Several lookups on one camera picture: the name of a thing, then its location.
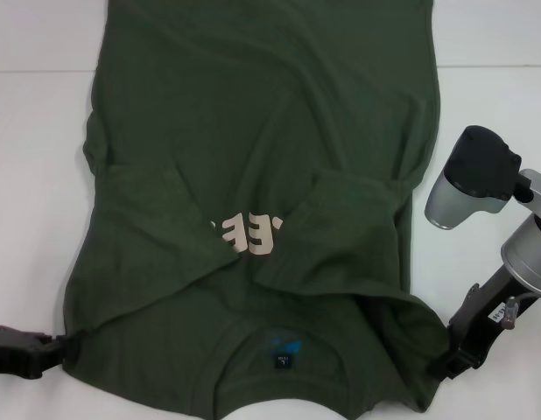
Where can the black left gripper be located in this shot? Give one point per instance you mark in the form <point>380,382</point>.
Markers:
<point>16,354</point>

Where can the dark green printed T-shirt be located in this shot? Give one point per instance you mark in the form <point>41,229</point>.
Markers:
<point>253,131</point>

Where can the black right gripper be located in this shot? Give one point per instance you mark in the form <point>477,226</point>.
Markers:
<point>485,319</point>

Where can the small silver right gripper connector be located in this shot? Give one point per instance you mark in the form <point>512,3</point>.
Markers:
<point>509,312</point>

